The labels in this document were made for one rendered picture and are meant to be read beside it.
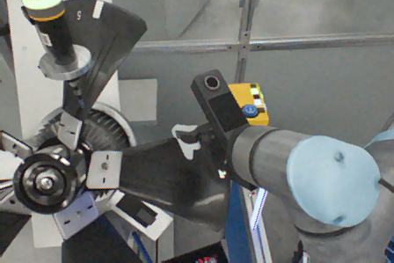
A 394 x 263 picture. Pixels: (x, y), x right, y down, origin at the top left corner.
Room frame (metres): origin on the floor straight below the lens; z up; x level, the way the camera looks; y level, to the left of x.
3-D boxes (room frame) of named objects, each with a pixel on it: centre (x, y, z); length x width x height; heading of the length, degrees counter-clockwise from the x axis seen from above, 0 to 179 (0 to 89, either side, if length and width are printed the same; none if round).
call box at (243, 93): (0.69, -0.15, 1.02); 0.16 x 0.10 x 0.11; 4
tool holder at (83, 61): (0.38, 0.19, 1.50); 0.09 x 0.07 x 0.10; 39
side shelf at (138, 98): (0.91, 0.34, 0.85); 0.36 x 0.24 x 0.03; 94
